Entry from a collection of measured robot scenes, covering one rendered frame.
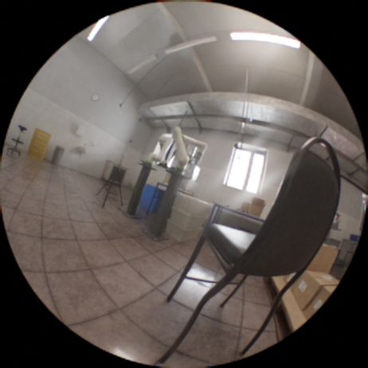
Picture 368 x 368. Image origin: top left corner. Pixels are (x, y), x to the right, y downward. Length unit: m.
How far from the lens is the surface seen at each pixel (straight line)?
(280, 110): 3.67
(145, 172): 2.03
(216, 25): 3.87
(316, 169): 0.33
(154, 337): 0.75
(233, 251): 0.33
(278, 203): 0.24
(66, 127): 4.96
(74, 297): 0.81
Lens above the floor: 0.70
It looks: 4 degrees up
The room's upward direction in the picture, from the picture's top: 21 degrees clockwise
